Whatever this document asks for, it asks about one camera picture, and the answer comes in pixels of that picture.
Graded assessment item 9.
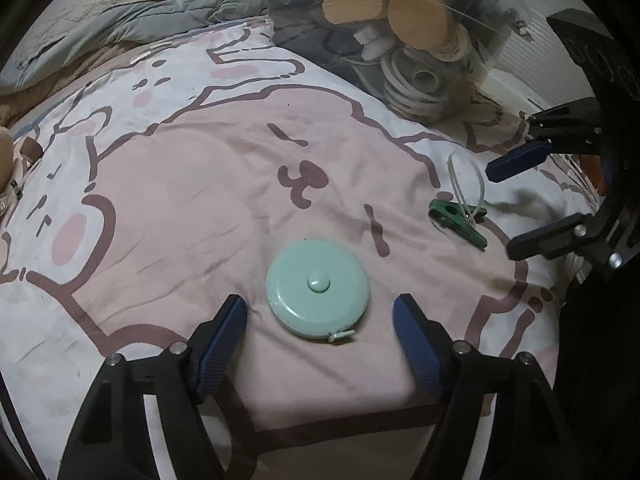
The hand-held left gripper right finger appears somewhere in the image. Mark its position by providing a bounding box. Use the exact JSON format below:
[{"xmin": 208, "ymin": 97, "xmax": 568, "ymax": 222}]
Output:
[{"xmin": 392, "ymin": 294, "xmax": 583, "ymax": 480}]

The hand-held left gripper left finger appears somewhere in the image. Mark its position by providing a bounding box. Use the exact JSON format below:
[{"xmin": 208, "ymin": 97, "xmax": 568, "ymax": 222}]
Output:
[{"xmin": 57, "ymin": 294, "xmax": 249, "ymax": 480}]

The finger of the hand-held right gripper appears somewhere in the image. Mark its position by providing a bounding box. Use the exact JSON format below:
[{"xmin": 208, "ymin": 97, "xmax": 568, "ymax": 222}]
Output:
[
  {"xmin": 506, "ymin": 212, "xmax": 632, "ymax": 281},
  {"xmin": 486, "ymin": 97, "xmax": 608, "ymax": 183}
]

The green clothespin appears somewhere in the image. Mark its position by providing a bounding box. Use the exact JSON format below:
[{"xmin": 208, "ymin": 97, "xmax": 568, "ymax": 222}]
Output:
[{"xmin": 428, "ymin": 199, "xmax": 488, "ymax": 250}]

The mint green tape measure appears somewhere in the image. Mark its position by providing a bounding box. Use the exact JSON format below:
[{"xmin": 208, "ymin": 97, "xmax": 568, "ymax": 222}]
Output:
[{"xmin": 265, "ymin": 240, "xmax": 372, "ymax": 345}]

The clear plastic storage box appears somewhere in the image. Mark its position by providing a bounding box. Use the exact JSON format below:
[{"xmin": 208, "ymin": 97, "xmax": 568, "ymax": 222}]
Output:
[{"xmin": 267, "ymin": 0, "xmax": 531, "ymax": 124}]

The white closet door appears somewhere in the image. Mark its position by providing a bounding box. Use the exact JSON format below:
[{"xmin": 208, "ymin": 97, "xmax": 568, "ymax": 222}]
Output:
[{"xmin": 487, "ymin": 0, "xmax": 602, "ymax": 112}]

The clear plastic zip tie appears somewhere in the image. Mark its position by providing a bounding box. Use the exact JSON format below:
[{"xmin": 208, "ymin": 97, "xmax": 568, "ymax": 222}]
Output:
[{"xmin": 446, "ymin": 152, "xmax": 488, "ymax": 222}]

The printed pink blanket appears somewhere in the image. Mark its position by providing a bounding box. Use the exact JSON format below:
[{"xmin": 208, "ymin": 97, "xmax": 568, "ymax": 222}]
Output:
[{"xmin": 0, "ymin": 22, "xmax": 601, "ymax": 480}]

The round wooden coaster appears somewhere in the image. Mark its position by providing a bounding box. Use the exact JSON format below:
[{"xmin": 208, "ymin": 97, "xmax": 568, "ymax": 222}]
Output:
[{"xmin": 388, "ymin": 0, "xmax": 454, "ymax": 51}]

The white charger plug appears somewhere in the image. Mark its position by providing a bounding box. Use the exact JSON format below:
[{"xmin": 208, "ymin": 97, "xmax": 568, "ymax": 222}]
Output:
[{"xmin": 353, "ymin": 27, "xmax": 397, "ymax": 59}]

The oval wooden block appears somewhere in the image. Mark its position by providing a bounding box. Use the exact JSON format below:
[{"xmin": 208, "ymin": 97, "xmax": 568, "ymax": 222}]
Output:
[{"xmin": 322, "ymin": 0, "xmax": 384, "ymax": 26}]

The black knit cloth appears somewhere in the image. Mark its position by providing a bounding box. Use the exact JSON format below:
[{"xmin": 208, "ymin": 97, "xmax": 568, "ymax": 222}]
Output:
[{"xmin": 270, "ymin": 0, "xmax": 352, "ymax": 62}]

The blue-grey beige comforter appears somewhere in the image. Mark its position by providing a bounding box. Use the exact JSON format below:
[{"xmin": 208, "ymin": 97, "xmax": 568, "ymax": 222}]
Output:
[{"xmin": 0, "ymin": 0, "xmax": 274, "ymax": 97}]

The white coiled cable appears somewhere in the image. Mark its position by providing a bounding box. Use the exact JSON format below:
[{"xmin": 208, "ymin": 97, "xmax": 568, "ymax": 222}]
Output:
[{"xmin": 381, "ymin": 47, "xmax": 452, "ymax": 117}]

